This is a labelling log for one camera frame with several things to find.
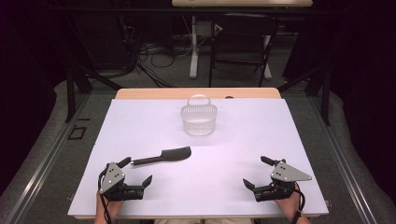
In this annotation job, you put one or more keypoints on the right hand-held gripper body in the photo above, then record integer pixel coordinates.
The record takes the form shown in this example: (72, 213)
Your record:
(286, 174)

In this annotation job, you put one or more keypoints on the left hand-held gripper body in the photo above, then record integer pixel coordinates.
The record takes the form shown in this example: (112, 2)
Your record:
(112, 180)

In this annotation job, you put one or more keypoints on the dark brown comb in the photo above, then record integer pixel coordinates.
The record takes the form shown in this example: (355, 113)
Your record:
(174, 154)

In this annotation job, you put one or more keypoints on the white plastic basket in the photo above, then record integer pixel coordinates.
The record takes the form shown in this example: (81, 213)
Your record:
(199, 119)

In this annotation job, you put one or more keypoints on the person's left hand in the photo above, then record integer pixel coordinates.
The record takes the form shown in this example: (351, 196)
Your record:
(112, 207)

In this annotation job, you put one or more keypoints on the person's right hand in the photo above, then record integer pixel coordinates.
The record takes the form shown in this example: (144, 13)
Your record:
(290, 205)

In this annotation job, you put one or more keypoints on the white board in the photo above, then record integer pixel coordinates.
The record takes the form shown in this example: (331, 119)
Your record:
(218, 161)

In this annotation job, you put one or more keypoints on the white-legged wooden table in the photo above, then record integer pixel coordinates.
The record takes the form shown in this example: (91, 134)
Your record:
(194, 56)

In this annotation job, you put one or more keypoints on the black folding chair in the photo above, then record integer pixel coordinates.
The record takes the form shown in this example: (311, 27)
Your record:
(243, 28)

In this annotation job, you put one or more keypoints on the black metal frame stand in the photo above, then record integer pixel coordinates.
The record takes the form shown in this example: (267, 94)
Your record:
(71, 93)
(325, 96)

